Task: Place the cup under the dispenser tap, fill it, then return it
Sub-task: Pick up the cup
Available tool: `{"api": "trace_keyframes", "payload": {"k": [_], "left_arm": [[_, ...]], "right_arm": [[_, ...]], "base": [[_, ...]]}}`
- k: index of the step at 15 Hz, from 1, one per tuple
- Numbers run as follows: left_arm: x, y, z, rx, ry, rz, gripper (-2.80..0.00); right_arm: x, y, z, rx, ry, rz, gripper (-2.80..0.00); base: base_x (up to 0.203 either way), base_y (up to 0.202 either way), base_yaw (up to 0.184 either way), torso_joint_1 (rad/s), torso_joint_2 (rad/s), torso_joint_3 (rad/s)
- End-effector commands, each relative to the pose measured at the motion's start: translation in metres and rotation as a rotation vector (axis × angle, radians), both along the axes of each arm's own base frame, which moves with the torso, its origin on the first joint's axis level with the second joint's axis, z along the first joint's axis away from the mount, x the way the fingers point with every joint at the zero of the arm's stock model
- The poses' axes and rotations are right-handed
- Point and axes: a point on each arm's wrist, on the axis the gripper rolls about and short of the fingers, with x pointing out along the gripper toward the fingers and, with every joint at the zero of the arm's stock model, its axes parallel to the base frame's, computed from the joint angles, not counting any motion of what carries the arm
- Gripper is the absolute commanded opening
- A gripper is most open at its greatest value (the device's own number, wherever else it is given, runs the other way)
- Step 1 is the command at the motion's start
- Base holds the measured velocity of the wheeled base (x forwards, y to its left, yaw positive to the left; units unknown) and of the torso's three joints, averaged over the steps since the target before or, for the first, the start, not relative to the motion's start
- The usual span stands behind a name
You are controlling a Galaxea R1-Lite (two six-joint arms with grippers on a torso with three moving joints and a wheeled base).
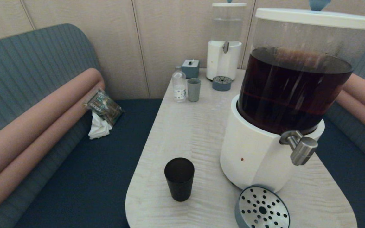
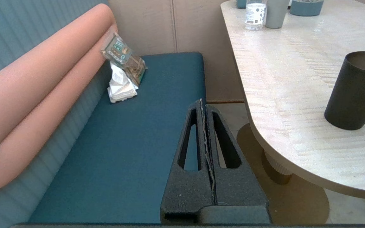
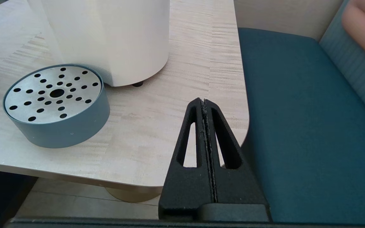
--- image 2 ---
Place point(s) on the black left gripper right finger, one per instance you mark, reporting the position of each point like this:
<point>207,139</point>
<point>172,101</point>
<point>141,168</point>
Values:
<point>239,193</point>

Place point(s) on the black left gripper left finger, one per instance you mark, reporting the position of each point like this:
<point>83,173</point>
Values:
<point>185,190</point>

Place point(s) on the black cup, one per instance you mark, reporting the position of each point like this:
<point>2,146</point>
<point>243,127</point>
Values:
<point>353,95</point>

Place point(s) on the grey-blue cup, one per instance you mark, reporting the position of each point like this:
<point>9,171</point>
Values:
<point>276,14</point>

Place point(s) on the dark teal seat cushion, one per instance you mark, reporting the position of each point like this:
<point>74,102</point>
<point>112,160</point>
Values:
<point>122,142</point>

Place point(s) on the crumpled white tissue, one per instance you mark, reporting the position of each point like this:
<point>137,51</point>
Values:
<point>120,87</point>

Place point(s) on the pink bolster cushion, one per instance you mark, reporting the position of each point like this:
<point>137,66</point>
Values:
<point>43,57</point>
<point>43,126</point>

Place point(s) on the clear plastic bottle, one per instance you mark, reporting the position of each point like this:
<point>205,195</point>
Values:
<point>254,15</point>

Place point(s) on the small blue box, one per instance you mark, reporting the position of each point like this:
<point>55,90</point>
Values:
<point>241,3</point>

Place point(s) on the small blue drip tray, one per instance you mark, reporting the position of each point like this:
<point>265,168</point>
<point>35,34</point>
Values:
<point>306,8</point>

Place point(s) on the ribbed grey-blue bench backrest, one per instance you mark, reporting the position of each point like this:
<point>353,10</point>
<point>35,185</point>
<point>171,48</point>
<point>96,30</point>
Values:
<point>11,31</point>

